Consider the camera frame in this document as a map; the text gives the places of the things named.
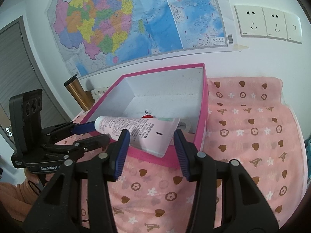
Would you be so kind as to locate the pink heart print cloth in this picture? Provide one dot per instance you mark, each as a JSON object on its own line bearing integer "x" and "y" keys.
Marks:
{"x": 243, "y": 126}

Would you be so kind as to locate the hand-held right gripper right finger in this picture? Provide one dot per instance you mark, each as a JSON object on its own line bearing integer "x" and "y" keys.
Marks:
{"x": 182, "y": 150}

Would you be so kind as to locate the white wall power socket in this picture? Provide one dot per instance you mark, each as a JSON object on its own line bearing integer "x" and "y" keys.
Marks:
{"x": 275, "y": 23}
{"x": 250, "y": 21}

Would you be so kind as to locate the pink cardboard box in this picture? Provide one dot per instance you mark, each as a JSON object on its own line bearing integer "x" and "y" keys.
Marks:
{"x": 170, "y": 89}

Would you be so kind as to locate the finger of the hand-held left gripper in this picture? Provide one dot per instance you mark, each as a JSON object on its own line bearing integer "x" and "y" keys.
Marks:
{"x": 82, "y": 127}
{"x": 92, "y": 143}

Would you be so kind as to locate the person's left forearm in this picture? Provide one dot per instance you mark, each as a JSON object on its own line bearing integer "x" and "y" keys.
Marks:
{"x": 14, "y": 194}

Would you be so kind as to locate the red plastic tool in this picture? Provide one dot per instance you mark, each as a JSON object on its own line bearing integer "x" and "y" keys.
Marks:
{"x": 147, "y": 116}

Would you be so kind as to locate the beige masking tape strip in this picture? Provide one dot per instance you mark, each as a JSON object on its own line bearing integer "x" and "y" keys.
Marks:
{"x": 239, "y": 46}

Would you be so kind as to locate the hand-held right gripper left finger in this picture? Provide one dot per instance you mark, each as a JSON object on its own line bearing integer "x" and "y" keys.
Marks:
{"x": 121, "y": 150}

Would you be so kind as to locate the gold metal tumbler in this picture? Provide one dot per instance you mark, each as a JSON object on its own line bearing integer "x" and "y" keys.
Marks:
{"x": 77, "y": 94}

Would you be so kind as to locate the cream star print cloth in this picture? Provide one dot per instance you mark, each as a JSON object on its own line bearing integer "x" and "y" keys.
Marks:
{"x": 99, "y": 92}

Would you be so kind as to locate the colourful wall map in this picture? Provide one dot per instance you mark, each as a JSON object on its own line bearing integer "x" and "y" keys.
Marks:
{"x": 109, "y": 17}

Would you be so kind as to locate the grey door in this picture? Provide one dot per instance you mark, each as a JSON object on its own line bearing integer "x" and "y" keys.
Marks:
{"x": 19, "y": 65}

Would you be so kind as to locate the white wall data socket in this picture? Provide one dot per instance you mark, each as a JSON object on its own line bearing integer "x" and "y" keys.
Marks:
{"x": 293, "y": 28}

